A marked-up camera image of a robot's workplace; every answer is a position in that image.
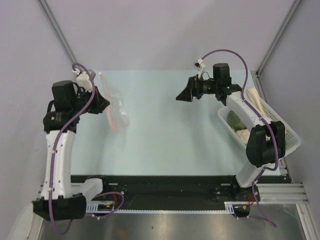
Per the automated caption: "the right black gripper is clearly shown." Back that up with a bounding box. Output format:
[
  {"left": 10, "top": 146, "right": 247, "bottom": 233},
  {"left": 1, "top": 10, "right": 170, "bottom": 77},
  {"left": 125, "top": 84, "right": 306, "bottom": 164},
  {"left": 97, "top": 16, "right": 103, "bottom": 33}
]
[{"left": 176, "top": 74, "right": 219, "bottom": 102}]

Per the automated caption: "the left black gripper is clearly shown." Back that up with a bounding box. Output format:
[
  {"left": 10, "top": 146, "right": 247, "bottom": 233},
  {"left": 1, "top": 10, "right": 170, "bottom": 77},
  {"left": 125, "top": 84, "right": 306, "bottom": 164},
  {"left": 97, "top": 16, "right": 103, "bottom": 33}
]
[{"left": 71, "top": 85, "right": 110, "bottom": 115}]

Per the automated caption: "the clear pink zip top bag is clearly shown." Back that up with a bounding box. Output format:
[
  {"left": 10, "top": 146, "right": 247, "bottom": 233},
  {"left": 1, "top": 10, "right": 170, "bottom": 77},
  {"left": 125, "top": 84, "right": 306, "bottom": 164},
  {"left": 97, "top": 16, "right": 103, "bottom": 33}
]
[{"left": 99, "top": 71, "right": 130, "bottom": 133}]

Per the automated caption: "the green lettuce cabbage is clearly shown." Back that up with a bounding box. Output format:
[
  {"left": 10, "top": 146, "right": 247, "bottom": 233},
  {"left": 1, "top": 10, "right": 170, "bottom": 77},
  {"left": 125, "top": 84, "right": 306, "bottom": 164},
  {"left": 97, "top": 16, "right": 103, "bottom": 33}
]
[{"left": 265, "top": 134, "right": 272, "bottom": 142}]

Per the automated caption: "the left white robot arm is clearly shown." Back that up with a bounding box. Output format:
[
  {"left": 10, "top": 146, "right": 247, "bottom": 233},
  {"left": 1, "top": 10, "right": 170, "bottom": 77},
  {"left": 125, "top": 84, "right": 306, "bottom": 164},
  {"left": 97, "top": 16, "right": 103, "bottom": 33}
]
[{"left": 32, "top": 80, "right": 111, "bottom": 221}]

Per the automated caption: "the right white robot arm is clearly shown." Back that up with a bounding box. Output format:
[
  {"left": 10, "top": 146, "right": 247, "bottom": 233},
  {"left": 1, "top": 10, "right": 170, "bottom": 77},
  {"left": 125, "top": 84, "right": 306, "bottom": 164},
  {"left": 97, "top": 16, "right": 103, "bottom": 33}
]
[{"left": 176, "top": 59, "right": 286, "bottom": 201}]

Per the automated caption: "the green netted melon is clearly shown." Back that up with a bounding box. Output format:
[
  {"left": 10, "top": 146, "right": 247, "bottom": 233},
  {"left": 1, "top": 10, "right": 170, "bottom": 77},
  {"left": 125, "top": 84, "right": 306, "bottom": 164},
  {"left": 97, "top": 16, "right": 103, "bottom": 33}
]
[{"left": 227, "top": 110, "right": 247, "bottom": 131}]

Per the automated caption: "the white cauliflower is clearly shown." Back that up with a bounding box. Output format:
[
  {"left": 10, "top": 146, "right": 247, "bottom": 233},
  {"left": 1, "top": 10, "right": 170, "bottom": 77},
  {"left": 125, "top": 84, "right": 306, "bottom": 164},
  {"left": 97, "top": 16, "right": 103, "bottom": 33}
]
[{"left": 235, "top": 129, "right": 250, "bottom": 145}]

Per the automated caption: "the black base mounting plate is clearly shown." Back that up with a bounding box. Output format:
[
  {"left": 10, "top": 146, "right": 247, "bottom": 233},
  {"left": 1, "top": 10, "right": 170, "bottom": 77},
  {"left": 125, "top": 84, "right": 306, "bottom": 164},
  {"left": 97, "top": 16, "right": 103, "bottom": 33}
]
[{"left": 71, "top": 174, "right": 261, "bottom": 211}]

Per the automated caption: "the white perforated plastic basket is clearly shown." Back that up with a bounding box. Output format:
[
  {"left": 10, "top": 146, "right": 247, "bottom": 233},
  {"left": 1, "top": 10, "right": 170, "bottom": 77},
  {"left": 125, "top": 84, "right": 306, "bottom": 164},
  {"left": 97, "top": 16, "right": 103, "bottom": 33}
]
[{"left": 216, "top": 87, "right": 302, "bottom": 157}]

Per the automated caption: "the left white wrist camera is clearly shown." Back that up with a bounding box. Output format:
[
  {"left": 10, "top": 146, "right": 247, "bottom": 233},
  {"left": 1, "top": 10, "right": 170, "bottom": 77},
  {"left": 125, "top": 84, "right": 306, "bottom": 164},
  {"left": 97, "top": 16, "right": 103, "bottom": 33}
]
[{"left": 72, "top": 69, "right": 93, "bottom": 93}]

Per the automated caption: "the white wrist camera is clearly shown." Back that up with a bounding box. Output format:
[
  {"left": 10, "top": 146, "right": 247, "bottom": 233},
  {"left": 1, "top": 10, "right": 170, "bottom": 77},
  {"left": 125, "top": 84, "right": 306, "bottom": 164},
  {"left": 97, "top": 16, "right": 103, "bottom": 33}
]
[
  {"left": 72, "top": 69, "right": 93, "bottom": 93},
  {"left": 193, "top": 58, "right": 206, "bottom": 79}
]

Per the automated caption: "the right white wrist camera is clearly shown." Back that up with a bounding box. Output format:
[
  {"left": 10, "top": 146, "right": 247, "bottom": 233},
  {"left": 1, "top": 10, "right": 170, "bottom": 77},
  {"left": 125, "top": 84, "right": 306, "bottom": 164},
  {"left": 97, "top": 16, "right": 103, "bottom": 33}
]
[{"left": 193, "top": 58, "right": 206, "bottom": 79}]

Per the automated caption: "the white slotted cable duct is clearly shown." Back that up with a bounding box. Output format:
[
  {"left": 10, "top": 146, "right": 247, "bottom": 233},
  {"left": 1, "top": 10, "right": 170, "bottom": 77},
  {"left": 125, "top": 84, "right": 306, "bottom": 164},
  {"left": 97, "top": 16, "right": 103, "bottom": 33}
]
[{"left": 86, "top": 201, "right": 251, "bottom": 215}]

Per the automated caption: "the aluminium frame rail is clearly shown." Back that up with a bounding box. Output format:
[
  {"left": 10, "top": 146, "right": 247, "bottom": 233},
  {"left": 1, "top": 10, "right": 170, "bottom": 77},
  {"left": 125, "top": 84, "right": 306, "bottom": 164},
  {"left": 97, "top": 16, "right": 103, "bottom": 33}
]
[{"left": 257, "top": 183, "right": 309, "bottom": 205}]

